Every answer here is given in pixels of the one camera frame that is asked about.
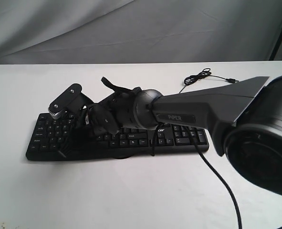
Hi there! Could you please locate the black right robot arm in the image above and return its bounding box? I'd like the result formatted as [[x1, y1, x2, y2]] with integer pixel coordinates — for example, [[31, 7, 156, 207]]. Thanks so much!
[[55, 76, 282, 196]]

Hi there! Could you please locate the black USB cable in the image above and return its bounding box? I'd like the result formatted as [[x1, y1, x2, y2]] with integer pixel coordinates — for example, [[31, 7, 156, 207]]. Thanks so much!
[[178, 68, 240, 94]]

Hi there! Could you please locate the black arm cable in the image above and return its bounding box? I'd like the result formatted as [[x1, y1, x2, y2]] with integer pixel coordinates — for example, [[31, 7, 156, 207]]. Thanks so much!
[[178, 124, 242, 229]]

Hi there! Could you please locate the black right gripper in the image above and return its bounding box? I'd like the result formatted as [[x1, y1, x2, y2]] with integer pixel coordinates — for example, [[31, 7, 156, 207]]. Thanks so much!
[[58, 93, 136, 157]]

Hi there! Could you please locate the grey backdrop cloth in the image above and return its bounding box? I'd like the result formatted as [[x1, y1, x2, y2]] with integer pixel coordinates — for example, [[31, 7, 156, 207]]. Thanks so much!
[[0, 0, 282, 64]]

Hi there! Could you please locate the black Acer keyboard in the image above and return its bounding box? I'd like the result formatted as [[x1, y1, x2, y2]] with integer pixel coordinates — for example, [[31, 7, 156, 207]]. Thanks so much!
[[26, 112, 209, 161]]

